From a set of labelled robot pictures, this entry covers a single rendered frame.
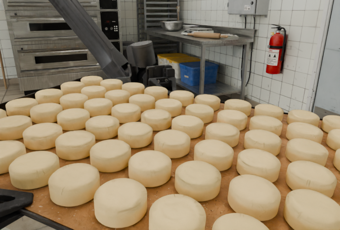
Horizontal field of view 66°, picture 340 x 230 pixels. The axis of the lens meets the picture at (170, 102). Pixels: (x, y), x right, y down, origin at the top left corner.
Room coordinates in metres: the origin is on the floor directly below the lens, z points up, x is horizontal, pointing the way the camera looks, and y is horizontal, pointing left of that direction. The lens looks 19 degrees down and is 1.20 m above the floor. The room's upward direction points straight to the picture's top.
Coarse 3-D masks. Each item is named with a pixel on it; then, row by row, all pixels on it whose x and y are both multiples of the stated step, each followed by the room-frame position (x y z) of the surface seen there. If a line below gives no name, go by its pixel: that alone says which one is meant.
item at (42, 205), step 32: (320, 128) 0.41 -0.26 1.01; (64, 160) 0.29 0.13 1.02; (192, 160) 0.30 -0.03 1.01; (288, 160) 0.31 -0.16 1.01; (32, 192) 0.23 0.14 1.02; (160, 192) 0.23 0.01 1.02; (224, 192) 0.24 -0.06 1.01; (288, 192) 0.24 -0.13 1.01; (64, 224) 0.19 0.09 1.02; (96, 224) 0.19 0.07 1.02; (288, 224) 0.20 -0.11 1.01
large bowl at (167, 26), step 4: (164, 24) 4.29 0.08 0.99; (168, 24) 4.25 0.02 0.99; (172, 24) 4.25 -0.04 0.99; (176, 24) 4.26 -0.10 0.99; (180, 24) 4.30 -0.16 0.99; (164, 28) 4.33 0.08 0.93; (168, 28) 4.28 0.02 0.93; (172, 28) 4.27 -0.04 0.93; (176, 28) 4.29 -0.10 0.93; (180, 28) 4.36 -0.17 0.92
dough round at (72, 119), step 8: (64, 112) 0.39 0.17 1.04; (72, 112) 0.40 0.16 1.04; (80, 112) 0.40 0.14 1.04; (88, 112) 0.40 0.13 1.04; (64, 120) 0.37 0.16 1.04; (72, 120) 0.37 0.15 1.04; (80, 120) 0.37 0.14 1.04; (64, 128) 0.37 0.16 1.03; (72, 128) 0.37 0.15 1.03; (80, 128) 0.37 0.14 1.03
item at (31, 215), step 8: (72, 80) 0.61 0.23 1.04; (48, 88) 0.54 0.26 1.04; (56, 88) 0.56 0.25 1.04; (24, 96) 0.49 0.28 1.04; (32, 96) 0.50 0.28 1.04; (0, 104) 0.44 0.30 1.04; (32, 216) 0.19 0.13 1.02; (40, 216) 0.20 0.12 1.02; (48, 224) 0.19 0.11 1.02; (56, 224) 0.18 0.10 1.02
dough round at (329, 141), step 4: (328, 132) 0.36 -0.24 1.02; (332, 132) 0.36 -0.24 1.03; (336, 132) 0.36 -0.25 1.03; (328, 136) 0.36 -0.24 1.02; (332, 136) 0.35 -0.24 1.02; (336, 136) 0.34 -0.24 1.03; (328, 140) 0.35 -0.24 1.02; (332, 140) 0.34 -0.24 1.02; (336, 140) 0.34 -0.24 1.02; (328, 144) 0.35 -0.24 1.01; (332, 144) 0.34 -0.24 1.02; (336, 144) 0.34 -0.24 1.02; (332, 148) 0.34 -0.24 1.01; (336, 148) 0.34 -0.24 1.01
